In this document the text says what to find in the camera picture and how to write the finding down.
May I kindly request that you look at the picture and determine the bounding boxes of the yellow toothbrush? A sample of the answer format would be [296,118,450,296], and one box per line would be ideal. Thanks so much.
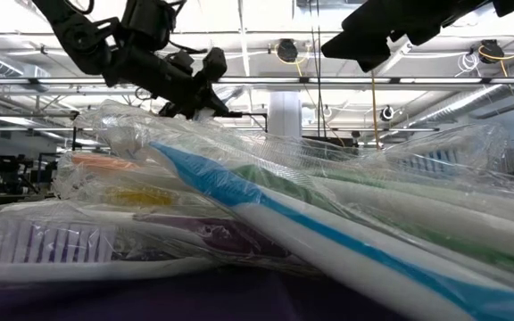
[55,177,204,210]

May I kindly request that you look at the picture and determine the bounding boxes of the white building pillar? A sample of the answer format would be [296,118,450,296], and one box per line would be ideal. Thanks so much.
[268,91,303,139]

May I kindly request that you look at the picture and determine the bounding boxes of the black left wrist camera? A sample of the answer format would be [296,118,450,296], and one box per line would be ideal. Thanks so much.
[201,46,229,84]

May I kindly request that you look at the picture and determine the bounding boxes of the dark blue mat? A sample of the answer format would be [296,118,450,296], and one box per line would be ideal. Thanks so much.
[0,267,410,321]

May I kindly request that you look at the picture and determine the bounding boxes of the black workstation rig frame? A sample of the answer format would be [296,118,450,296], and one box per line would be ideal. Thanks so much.
[228,111,269,135]
[0,110,82,152]

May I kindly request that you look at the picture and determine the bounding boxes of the blue toothbrush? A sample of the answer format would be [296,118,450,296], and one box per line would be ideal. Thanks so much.
[149,141,514,321]
[385,124,514,179]

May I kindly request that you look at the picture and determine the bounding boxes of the black cabinet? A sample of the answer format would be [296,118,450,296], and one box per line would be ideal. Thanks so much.
[302,136,360,157]

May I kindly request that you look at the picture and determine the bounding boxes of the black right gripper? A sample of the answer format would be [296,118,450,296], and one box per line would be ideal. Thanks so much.
[321,0,499,73]

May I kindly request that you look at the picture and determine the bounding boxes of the yellow hanging cable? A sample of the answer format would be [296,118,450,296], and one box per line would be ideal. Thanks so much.
[369,70,382,151]

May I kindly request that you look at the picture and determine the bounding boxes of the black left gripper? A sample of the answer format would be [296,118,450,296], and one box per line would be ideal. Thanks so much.
[104,44,231,119]

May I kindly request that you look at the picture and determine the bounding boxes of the silver air duct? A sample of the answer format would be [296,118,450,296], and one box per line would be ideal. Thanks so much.
[406,57,514,131]

